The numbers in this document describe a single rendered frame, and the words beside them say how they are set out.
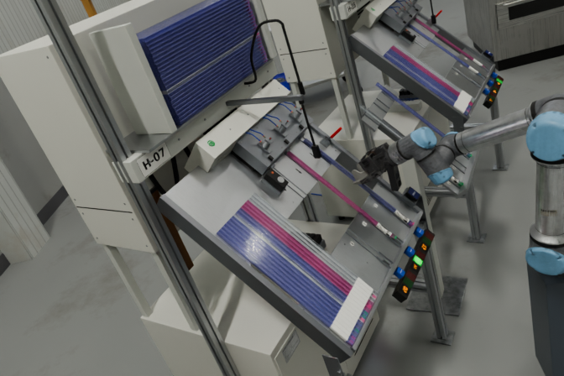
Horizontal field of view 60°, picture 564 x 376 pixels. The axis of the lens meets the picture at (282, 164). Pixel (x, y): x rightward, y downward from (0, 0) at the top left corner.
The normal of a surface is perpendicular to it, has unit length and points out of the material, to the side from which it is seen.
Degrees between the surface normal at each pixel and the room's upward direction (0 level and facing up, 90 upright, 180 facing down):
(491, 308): 0
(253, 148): 47
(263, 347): 0
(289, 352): 90
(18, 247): 90
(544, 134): 83
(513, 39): 90
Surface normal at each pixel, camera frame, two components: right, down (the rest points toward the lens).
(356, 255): 0.40, -0.58
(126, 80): -0.49, 0.52
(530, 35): -0.07, 0.48
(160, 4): 0.82, 0.01
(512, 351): -0.29, -0.85
